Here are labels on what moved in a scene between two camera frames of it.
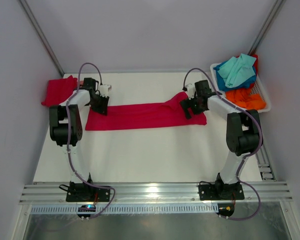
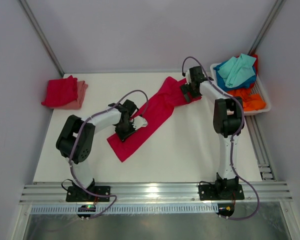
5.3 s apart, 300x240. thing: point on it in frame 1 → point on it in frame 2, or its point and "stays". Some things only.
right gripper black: x=187 y=104 → x=185 y=88
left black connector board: x=86 y=208 stays
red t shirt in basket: x=256 y=63 stays
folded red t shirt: x=58 y=91 stays
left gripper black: x=103 y=108 → x=123 y=137
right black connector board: x=226 y=210 stays
